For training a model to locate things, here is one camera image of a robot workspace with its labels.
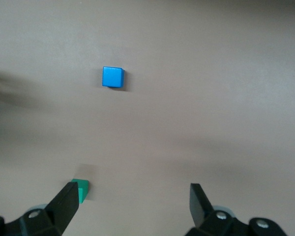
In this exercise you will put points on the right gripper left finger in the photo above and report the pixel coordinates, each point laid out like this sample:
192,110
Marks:
61,209

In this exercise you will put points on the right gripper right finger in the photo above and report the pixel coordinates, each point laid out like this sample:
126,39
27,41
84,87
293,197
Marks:
201,211

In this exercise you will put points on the blue cube block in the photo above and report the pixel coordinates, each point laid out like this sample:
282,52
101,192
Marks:
111,76

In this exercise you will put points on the green cube block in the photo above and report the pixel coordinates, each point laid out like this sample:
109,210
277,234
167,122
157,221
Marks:
84,191

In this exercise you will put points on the brown table cover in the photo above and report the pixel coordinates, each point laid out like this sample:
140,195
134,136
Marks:
186,110

